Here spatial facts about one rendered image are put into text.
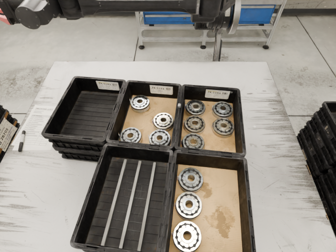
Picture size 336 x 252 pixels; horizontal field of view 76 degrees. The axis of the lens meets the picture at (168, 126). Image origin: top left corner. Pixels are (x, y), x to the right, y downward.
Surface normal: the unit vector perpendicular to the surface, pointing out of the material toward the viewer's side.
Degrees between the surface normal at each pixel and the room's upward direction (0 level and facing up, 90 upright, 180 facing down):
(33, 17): 90
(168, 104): 0
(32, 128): 0
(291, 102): 0
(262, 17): 90
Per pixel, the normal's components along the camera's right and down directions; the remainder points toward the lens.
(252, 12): -0.03, 0.80
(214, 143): -0.02, -0.59
